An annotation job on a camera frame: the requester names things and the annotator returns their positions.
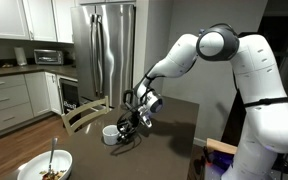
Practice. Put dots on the white ceramic mug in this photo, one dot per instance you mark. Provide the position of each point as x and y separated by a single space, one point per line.
110 134

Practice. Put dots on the metal spoon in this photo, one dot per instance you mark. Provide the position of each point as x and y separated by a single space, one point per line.
53 144

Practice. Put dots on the white paper towel roll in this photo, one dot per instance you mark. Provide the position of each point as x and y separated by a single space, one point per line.
20 56

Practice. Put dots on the black wine cooler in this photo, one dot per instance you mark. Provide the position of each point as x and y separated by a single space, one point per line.
69 94

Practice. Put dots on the beige wooden chair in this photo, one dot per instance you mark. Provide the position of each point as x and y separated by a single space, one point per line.
85 114

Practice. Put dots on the silver toaster oven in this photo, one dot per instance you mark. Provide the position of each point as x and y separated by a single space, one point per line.
48 57

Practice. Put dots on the stainless electric kettle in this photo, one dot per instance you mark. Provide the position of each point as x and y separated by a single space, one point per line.
128 96

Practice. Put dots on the white cereal bowl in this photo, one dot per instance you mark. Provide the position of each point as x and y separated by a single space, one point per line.
37 167

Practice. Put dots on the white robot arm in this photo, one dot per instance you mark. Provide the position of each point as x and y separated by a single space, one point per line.
265 129

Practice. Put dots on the stainless steel refrigerator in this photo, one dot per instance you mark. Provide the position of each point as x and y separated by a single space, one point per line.
103 37

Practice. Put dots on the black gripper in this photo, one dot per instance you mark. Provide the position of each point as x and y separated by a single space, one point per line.
127 125

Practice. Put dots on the wooden board base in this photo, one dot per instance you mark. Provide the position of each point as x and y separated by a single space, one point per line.
215 145

